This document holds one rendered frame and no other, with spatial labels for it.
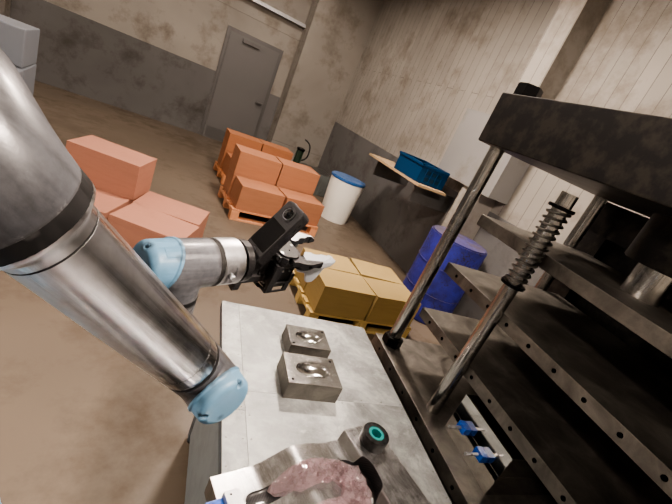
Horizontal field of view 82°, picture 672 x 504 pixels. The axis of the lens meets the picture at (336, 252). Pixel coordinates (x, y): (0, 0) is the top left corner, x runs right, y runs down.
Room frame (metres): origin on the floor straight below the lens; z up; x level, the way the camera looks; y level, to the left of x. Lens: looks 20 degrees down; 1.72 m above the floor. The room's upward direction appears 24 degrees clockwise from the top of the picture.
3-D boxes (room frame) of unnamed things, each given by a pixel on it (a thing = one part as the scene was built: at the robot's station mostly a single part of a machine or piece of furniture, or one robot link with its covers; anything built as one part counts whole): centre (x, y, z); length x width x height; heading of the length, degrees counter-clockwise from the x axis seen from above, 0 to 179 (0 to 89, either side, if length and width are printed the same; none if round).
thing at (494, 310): (1.34, -0.62, 1.10); 0.05 x 0.05 x 1.30
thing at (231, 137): (6.08, 1.71, 0.35); 1.17 x 0.84 x 0.69; 120
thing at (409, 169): (4.99, -0.56, 1.37); 0.58 x 0.43 x 0.23; 30
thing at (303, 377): (1.15, -0.09, 0.84); 0.20 x 0.15 x 0.07; 114
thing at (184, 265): (0.48, 0.20, 1.43); 0.11 x 0.08 x 0.09; 146
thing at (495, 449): (1.25, -0.95, 0.87); 0.50 x 0.27 x 0.17; 114
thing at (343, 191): (6.25, 0.29, 0.36); 0.59 x 0.59 x 0.72
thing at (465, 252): (4.13, -1.16, 0.48); 0.66 x 0.64 x 0.96; 30
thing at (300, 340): (1.34, -0.04, 0.83); 0.17 x 0.13 x 0.06; 114
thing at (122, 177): (2.77, 1.64, 0.35); 1.26 x 0.96 x 0.71; 111
